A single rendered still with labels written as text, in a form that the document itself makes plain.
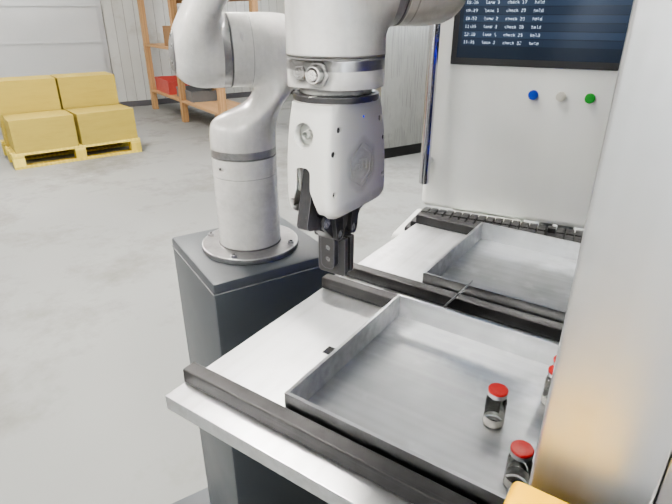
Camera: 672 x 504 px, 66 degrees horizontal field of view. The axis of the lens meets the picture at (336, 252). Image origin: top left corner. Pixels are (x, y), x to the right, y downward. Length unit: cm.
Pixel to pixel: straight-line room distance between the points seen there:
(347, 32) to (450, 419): 40
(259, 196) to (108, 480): 114
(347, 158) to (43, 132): 509
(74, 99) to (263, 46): 502
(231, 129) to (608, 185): 74
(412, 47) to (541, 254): 417
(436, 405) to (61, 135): 510
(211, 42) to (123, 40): 763
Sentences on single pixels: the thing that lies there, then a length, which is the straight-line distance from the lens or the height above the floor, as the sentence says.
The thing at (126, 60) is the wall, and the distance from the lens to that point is 853.
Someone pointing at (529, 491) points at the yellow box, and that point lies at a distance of 35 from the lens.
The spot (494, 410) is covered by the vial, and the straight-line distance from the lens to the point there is 59.
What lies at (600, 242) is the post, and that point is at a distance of 29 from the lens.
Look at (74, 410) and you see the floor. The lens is 214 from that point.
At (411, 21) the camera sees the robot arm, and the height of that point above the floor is 128.
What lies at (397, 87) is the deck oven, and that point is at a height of 66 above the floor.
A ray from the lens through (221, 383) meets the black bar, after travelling 62.
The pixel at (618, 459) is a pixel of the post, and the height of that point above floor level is 106.
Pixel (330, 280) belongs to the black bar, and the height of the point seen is 90.
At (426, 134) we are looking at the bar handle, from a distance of 133.
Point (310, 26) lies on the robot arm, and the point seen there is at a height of 127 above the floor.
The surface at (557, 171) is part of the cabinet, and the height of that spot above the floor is 94.
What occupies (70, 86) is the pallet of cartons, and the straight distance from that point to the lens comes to 586.
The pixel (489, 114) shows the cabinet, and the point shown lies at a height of 106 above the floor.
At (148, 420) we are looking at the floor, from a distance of 200.
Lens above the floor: 128
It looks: 25 degrees down
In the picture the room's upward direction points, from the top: straight up
